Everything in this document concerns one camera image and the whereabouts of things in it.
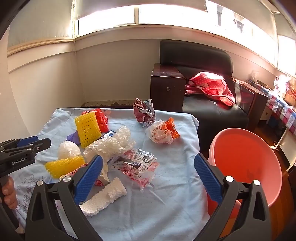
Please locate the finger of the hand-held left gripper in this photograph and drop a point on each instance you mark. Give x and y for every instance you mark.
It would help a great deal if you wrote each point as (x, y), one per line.
(39, 144)
(30, 140)

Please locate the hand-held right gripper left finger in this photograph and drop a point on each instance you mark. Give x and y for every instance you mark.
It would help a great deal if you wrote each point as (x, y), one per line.
(89, 178)

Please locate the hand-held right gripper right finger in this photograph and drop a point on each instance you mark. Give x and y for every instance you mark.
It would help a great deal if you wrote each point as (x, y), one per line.
(208, 178)

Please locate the pink plastic basin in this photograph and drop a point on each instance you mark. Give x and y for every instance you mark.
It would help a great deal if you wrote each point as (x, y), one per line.
(242, 157)

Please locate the yellow foam fruit net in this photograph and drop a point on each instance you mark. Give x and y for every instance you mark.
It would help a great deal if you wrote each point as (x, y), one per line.
(86, 129)
(62, 165)

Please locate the white orange plastic bag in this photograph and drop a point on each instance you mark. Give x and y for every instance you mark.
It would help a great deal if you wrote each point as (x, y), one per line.
(159, 134)

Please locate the person's left hand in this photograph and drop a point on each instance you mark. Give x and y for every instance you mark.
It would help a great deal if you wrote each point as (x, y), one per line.
(9, 197)

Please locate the white foam fruit net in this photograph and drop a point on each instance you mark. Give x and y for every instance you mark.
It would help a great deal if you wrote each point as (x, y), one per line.
(108, 192)

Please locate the white crumpled plastic bag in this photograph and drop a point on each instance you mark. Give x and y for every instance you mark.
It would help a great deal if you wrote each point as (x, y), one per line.
(68, 149)

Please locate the purple face mask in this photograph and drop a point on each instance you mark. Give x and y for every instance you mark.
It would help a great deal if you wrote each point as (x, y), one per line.
(72, 138)

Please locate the clear crumpled plastic bag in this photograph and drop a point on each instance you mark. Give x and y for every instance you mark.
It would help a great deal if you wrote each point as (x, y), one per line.
(108, 144)

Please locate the light blue cloth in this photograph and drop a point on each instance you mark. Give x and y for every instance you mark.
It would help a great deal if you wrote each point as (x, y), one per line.
(166, 185)

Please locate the clear printed plastic wrapper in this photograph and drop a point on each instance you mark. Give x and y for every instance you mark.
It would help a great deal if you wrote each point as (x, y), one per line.
(136, 166)

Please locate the blue tissue packet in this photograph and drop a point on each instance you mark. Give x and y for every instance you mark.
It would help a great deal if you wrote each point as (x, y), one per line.
(110, 133)

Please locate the red plastic bag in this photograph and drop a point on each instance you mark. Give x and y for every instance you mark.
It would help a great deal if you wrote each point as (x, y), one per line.
(101, 120)

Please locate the black leather armchair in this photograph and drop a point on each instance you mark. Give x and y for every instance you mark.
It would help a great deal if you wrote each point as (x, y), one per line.
(208, 111)

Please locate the crumpled maroon paper ball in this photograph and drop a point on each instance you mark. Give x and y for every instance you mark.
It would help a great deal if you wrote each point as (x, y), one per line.
(142, 112)

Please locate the red dotted blanket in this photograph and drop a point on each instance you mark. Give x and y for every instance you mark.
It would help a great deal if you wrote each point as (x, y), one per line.
(208, 85)

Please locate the checked tablecloth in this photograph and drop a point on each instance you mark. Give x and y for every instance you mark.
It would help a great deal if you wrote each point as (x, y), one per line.
(277, 104)

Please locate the red checked gift bag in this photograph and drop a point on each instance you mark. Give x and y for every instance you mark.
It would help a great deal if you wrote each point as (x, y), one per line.
(282, 84)

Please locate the grey roller blind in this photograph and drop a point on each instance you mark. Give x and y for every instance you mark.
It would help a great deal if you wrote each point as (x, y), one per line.
(41, 20)
(286, 25)

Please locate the brown paper bag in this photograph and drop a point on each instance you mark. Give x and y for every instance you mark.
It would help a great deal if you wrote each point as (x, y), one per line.
(291, 92)

